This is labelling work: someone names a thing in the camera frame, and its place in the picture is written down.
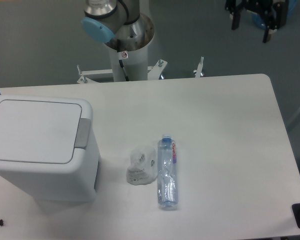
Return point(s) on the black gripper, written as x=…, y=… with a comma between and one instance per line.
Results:
x=273, y=13

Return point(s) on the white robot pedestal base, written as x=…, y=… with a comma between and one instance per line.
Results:
x=128, y=52

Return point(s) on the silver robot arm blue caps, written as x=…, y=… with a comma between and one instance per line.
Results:
x=120, y=25

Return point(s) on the white plastic trash can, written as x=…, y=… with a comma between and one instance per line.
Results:
x=48, y=148

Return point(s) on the crumpled clear plastic bag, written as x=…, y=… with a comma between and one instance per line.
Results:
x=143, y=169

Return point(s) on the blue plastic bag on floor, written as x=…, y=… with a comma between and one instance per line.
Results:
x=257, y=20

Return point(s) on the clear plastic water bottle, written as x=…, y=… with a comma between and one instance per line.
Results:
x=167, y=179

